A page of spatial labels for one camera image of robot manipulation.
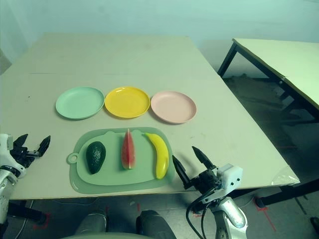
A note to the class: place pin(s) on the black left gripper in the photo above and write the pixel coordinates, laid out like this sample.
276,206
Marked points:
23,156

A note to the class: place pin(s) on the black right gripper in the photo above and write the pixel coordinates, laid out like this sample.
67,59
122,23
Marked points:
207,180

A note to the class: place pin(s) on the yellow banana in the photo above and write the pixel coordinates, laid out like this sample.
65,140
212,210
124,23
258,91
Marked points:
161,154

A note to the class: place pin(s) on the dark green avocado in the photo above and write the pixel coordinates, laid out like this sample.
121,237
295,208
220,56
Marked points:
96,157

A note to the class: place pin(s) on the red watermelon slice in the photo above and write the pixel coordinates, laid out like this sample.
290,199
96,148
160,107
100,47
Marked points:
128,152

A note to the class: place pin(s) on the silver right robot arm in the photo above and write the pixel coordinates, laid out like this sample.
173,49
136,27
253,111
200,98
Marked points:
231,216

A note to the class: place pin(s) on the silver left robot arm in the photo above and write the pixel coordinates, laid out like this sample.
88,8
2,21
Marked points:
6,179

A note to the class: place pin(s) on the pink plate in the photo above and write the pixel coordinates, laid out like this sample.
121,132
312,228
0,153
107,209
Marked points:
173,107

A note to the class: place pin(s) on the mint green plate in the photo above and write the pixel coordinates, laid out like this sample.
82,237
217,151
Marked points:
79,103

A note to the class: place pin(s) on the black table foot bar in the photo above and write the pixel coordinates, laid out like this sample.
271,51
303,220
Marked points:
286,194
27,211

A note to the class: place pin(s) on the grey robot right leg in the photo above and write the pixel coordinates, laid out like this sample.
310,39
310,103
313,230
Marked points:
154,224

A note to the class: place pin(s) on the green cutting board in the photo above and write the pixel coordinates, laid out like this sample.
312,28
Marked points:
112,174

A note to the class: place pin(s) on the yellow plate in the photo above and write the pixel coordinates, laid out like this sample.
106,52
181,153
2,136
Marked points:
127,102

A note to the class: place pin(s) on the clear plastic film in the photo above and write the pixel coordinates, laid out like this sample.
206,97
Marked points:
284,178

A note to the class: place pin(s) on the grey robot torso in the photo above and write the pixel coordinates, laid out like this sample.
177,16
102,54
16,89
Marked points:
99,236

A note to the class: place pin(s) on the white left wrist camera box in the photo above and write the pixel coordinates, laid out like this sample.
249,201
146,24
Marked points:
5,142

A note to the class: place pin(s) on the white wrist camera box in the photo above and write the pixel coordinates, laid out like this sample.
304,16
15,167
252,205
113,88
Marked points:
5,142
230,176

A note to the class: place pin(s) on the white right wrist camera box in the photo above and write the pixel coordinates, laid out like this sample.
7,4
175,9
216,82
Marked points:
230,176

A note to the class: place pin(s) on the side table with black frame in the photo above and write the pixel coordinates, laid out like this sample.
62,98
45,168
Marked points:
286,57

